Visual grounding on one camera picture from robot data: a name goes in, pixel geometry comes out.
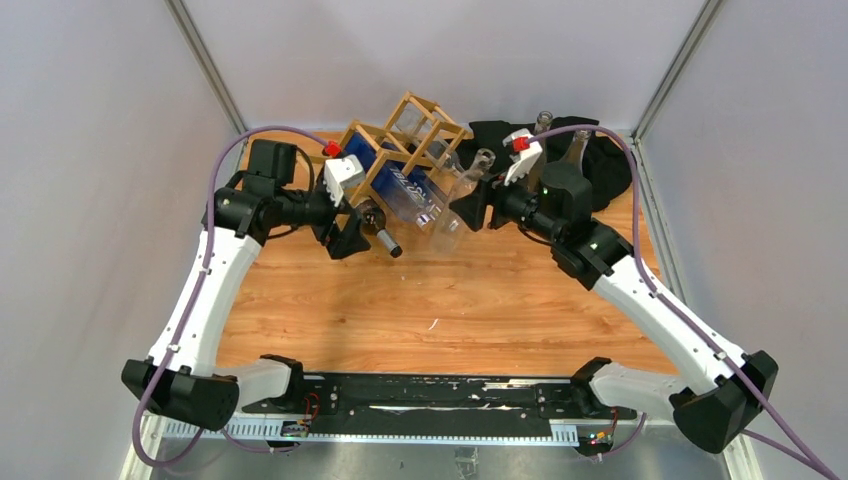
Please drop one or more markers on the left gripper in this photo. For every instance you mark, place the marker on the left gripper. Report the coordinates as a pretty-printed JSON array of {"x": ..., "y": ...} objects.
[{"x": 350, "y": 238}]

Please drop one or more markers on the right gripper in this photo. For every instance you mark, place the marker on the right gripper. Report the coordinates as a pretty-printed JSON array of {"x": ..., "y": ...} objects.
[{"x": 488, "y": 192}]

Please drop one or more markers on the small clear bottle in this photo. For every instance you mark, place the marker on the small clear bottle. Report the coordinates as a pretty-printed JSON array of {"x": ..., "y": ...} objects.
[{"x": 451, "y": 226}]

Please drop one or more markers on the wooden wine rack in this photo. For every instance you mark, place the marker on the wooden wine rack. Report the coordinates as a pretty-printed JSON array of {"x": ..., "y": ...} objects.
[{"x": 407, "y": 160}]

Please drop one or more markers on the clear bottle pale label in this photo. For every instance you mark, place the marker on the clear bottle pale label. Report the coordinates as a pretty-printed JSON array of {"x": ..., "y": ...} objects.
[{"x": 575, "y": 152}]

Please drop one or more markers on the clear bottle black gold label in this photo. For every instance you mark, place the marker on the clear bottle black gold label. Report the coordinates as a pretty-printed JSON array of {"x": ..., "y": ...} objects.
[{"x": 542, "y": 124}]

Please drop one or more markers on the blue square bottle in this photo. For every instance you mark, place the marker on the blue square bottle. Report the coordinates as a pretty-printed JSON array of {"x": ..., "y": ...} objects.
[{"x": 412, "y": 197}]

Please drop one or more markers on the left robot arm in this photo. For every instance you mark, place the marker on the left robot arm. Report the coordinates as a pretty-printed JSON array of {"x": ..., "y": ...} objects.
[{"x": 212, "y": 298}]

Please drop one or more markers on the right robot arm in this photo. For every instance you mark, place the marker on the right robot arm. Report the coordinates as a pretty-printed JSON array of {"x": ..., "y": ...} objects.
[{"x": 719, "y": 388}]

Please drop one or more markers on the dark brown wine bottle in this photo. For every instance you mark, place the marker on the dark brown wine bottle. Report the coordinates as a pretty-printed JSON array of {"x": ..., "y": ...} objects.
[{"x": 374, "y": 222}]

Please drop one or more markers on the black cloth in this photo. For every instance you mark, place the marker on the black cloth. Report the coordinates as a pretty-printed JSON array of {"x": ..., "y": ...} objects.
[{"x": 604, "y": 164}]

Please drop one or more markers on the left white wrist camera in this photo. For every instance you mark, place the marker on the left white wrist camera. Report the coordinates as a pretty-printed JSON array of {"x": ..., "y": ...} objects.
[{"x": 341, "y": 174}]

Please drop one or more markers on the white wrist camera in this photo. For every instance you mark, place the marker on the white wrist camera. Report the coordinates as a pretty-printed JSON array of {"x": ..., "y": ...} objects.
[
  {"x": 524, "y": 153},
  {"x": 341, "y": 174}
]

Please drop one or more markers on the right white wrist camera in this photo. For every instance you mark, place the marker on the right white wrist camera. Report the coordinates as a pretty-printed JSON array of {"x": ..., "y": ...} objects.
[{"x": 524, "y": 153}]

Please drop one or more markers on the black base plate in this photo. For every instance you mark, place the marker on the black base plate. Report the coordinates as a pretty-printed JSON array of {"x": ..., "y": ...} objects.
[{"x": 429, "y": 406}]

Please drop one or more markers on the aluminium rail frame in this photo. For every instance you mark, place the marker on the aluminium rail frame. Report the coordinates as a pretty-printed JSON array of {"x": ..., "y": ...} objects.
[{"x": 275, "y": 432}]

